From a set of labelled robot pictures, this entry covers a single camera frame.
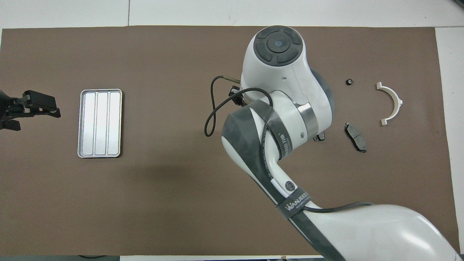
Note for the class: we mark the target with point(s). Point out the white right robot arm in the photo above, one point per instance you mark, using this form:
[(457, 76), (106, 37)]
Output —
[(290, 108)]

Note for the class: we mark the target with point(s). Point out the long dark grey brake pad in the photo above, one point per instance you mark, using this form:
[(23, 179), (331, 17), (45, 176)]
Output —
[(356, 137)]

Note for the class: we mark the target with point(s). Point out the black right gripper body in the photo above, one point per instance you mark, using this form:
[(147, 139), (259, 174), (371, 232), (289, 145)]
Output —
[(235, 95)]

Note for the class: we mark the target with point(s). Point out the brown table mat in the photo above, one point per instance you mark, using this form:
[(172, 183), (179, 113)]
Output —
[(145, 181)]

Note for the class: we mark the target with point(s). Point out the short dark grey brake pad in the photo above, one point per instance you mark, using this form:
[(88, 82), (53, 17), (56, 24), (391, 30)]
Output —
[(320, 137)]

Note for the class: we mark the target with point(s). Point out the small black bearing gear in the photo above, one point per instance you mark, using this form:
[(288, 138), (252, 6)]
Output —
[(349, 82)]

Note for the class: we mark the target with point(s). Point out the silver metal tray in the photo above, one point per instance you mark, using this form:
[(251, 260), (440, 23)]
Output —
[(100, 123)]

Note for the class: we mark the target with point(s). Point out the white semicircular plastic bracket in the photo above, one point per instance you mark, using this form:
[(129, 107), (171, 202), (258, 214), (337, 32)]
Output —
[(392, 95)]

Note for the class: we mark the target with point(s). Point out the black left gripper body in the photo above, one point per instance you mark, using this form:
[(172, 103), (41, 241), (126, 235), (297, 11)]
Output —
[(11, 108)]

